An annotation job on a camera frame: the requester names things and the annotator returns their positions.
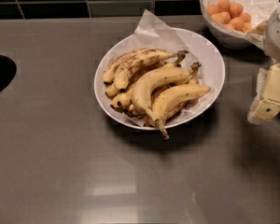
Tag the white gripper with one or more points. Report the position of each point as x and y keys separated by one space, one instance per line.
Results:
x=278 y=34

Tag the white bowl with oranges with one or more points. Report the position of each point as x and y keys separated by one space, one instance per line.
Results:
x=260 y=10

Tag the front yellow banana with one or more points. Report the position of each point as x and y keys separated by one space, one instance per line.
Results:
x=172 y=97

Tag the white banana bowl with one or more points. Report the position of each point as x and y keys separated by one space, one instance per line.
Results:
x=99 y=86

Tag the large curved yellow banana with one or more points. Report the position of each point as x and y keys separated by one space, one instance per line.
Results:
x=150 y=81

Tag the spotted banana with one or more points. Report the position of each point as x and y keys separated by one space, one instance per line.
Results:
x=128 y=69
x=110 y=70

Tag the small banana lower left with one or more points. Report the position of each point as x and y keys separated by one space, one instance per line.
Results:
x=123 y=99

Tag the small banana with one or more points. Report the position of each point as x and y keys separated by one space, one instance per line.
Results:
x=111 y=91
x=123 y=99

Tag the small banana far left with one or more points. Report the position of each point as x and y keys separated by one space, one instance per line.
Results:
x=111 y=91

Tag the spotted banana top left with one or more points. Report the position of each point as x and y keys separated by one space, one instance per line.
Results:
x=110 y=70

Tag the orange fruit lower right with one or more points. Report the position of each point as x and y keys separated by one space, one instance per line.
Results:
x=247 y=27

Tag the orange fruit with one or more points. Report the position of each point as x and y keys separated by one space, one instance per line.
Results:
x=246 y=17
x=247 y=27
x=236 y=10
x=237 y=23
x=223 y=5
x=212 y=9
x=222 y=17

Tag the orange fruit lower centre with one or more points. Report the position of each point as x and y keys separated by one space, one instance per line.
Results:
x=237 y=23

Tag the white paper liner under oranges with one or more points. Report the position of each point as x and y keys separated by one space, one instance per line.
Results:
x=230 y=20

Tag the orange fruit top right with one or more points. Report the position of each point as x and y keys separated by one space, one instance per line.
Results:
x=236 y=10

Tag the orange fruit top left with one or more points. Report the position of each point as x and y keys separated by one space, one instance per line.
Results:
x=223 y=5

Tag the orange fruit far left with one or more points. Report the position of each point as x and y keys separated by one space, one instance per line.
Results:
x=212 y=9

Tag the round sink hole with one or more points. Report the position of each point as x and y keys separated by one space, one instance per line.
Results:
x=8 y=71

